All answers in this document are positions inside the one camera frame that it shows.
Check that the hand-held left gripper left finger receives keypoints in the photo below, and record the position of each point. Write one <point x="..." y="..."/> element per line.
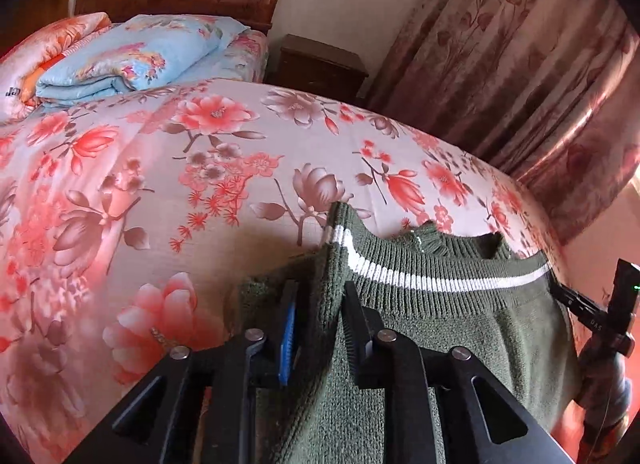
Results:
<point x="287" y="339"/>

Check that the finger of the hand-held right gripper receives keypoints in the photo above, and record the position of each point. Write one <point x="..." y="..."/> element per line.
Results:
<point x="580" y="306"/>

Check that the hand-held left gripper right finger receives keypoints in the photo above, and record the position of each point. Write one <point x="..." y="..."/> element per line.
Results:
<point x="357" y="339"/>

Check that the green knit sweater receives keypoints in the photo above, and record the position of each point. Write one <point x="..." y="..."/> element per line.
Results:
<point x="500" y="344"/>

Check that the pink floral bedsheet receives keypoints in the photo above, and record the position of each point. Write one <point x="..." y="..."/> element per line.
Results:
<point x="150" y="169"/>

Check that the pink floral curtain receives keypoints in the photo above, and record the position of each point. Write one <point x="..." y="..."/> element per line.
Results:
<point x="500" y="69"/>

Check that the dark wooden nightstand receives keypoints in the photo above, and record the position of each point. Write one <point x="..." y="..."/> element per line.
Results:
<point x="315" y="69"/>

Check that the light blue floral quilt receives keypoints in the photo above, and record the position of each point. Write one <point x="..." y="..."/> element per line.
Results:
<point x="130" y="59"/>

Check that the orange floral quilt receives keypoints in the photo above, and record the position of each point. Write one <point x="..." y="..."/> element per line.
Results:
<point x="45" y="44"/>

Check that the plain wooden headboard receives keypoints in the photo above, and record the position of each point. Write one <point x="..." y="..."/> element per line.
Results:
<point x="40" y="9"/>

